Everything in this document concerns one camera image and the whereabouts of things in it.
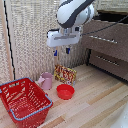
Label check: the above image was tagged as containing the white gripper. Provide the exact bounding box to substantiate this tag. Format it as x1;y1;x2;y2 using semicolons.
45;25;84;57

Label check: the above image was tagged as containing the orange-red bowl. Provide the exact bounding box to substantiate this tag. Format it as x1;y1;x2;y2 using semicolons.
55;83;76;101

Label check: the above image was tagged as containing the silver drawer handle bar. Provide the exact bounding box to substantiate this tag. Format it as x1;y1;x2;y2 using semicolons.
88;34;119;45
95;54;121;67

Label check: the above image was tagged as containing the red yellow snack bag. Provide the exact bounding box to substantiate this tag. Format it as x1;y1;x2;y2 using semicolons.
53;64;78;87

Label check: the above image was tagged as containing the beige woven screen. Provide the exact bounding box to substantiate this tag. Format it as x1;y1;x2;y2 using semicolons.
5;0;90;83

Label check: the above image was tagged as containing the pink cup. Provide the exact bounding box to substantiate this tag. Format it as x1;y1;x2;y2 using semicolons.
36;71;54;91

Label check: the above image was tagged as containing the brown wooden dresser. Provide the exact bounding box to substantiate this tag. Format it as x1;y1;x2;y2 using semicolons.
81;9;128;83

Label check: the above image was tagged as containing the red basket with blue rim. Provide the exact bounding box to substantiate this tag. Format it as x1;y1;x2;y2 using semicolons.
0;77;54;128

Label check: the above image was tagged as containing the black cable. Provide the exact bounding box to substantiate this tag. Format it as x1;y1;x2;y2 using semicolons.
81;15;128;36

